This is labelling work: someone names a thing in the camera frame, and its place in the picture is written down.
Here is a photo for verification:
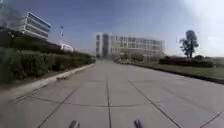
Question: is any robot's own part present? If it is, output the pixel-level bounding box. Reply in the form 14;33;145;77
133;119;144;128
68;120;81;128

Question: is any grey paved slab ground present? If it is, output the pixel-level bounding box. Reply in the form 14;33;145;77
0;59;224;128

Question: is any long white building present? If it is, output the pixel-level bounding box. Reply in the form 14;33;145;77
94;32;166;61

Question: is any dark kerb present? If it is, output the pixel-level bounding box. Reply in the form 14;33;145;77
128;62;224;85

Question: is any pale stone kerb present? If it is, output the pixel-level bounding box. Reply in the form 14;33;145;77
0;62;97;101

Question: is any row of dark bushes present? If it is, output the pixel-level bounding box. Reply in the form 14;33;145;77
158;55;216;69

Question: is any grass lawn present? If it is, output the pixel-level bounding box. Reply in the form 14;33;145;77
133;62;224;80

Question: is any tall dark tree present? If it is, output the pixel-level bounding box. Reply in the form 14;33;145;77
179;29;200;60

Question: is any green hedge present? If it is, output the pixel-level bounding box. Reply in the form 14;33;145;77
0;29;97;84

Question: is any pole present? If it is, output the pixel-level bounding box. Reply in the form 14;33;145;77
59;25;65;46

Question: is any building with banded floors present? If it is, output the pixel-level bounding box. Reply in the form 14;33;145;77
6;11;53;42

